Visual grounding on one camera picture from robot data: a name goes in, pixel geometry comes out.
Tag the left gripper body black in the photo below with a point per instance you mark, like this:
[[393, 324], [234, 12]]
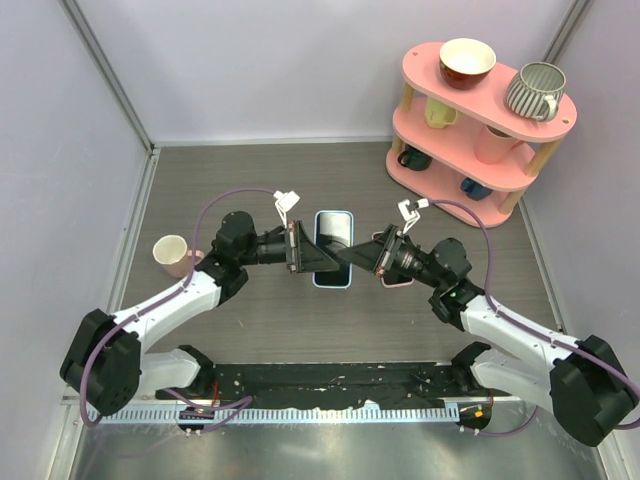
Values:
[[291, 241]]

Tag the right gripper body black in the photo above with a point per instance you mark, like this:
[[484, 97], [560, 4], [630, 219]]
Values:
[[392, 249]]

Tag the pink phone case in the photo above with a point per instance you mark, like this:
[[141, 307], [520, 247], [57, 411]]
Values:
[[398, 277]]

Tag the blue phone case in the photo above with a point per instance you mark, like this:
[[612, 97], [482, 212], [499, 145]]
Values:
[[350, 225]]

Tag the black phone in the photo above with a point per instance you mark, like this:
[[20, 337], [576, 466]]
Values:
[[332, 225]]

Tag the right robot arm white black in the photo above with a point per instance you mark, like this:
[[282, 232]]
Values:
[[580, 382]]

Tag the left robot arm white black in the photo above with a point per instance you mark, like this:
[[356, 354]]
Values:
[[109, 363]]

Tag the dark green mug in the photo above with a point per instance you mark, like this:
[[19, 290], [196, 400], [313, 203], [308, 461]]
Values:
[[414, 159]]

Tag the blue mug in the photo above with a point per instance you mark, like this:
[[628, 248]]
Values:
[[474, 190]]

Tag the pink three-tier shelf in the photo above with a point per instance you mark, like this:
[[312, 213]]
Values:
[[473, 133]]

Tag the yellow mug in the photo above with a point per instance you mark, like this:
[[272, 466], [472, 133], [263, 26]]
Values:
[[438, 115]]

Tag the pink mug on shelf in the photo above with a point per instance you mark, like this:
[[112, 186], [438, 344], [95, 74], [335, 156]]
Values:
[[494, 145]]

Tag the red bowl white inside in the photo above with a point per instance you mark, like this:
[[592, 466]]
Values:
[[464, 63]]

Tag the grey striped mug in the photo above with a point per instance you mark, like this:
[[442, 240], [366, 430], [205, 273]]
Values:
[[535, 91]]

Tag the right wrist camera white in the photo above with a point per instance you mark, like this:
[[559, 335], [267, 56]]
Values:
[[409, 211]]

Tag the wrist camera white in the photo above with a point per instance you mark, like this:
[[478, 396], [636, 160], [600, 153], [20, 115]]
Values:
[[284, 202], [409, 211]]

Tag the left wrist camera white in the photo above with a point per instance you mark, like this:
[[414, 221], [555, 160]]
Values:
[[284, 202]]

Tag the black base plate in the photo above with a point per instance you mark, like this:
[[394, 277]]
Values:
[[336, 386]]

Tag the white slotted cable duct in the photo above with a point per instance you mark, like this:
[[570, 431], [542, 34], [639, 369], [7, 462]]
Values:
[[368, 413]]

